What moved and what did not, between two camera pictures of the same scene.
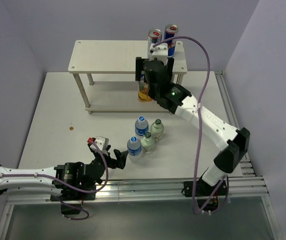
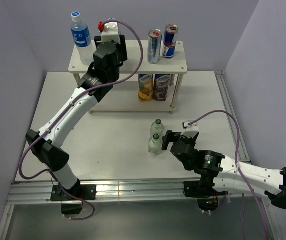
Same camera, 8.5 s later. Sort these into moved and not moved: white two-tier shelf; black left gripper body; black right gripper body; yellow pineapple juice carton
Moved: black left gripper body; black right gripper body
Not moved: white two-tier shelf; yellow pineapple juice carton
